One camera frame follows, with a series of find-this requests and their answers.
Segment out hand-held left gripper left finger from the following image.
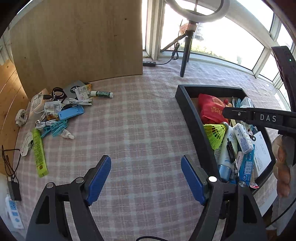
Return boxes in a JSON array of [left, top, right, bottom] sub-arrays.
[[25, 155, 112, 241]]

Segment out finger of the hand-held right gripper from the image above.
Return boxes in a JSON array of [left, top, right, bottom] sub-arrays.
[[222, 108, 255, 126]]

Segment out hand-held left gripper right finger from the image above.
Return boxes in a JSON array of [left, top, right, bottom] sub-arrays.
[[181, 155, 265, 241]]

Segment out white printed pack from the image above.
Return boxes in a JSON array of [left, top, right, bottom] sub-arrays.
[[233, 123, 254, 154]]

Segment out red fabric bag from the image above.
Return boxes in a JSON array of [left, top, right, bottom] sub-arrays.
[[198, 93, 232, 126]]

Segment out yellow-green plastic shuttlecock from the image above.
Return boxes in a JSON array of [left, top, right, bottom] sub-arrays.
[[203, 123, 229, 151]]

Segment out white lotion tube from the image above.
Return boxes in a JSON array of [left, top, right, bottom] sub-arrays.
[[217, 125, 238, 182]]

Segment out white carton box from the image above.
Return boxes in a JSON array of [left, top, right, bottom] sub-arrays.
[[253, 131, 271, 178]]

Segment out black pen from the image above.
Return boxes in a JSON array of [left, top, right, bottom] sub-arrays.
[[226, 138, 240, 179]]

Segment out black storage box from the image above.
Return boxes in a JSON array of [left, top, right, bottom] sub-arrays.
[[175, 85, 276, 195]]

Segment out blue wet wipe packet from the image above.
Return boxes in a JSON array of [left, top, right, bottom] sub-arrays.
[[238, 145, 255, 186]]

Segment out plaid cloth covered desktop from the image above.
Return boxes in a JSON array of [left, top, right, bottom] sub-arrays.
[[5, 59, 296, 232]]

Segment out person's right hand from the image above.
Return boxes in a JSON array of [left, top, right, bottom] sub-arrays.
[[271, 135, 292, 198]]

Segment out small white bottle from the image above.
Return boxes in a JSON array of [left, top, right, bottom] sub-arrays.
[[61, 129, 75, 140]]

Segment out lime green packet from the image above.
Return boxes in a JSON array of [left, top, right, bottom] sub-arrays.
[[32, 128, 49, 178]]

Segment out blue flat plastic holder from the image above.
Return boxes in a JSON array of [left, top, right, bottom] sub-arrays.
[[58, 106, 85, 120]]

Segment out clear white wrapper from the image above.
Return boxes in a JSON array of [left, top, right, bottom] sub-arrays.
[[20, 132, 34, 157]]

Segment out white printed sachet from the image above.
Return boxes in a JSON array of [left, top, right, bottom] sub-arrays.
[[44, 102, 62, 120]]

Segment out green label glue stick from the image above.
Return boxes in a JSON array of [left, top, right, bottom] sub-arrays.
[[90, 90, 114, 98]]

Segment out black power adapter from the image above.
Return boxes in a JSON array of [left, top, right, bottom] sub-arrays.
[[7, 181, 22, 202]]

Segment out yellow printed sachet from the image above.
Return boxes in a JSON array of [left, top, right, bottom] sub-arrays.
[[75, 84, 92, 100]]

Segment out white power strip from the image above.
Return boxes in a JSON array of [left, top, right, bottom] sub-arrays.
[[5, 195, 25, 230]]

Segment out grey card white logo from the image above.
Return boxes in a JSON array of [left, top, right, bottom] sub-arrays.
[[63, 80, 86, 99]]

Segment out beige flat pouch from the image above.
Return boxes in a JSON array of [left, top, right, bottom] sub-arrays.
[[30, 88, 50, 114]]

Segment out white round gadget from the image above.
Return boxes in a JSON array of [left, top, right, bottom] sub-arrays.
[[15, 109, 28, 127]]

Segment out smooth light wooden board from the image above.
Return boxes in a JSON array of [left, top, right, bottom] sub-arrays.
[[10, 0, 144, 99]]

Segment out white ring light with tripod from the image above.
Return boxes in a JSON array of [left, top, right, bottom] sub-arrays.
[[161, 0, 232, 78]]

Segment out thin black cable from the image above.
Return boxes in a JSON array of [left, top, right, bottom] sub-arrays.
[[2, 145, 22, 183]]

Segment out black cable with inline switch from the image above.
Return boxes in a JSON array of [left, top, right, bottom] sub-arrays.
[[143, 42, 181, 67]]

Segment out white window frame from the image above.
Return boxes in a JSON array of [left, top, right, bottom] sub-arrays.
[[141, 0, 296, 112]]

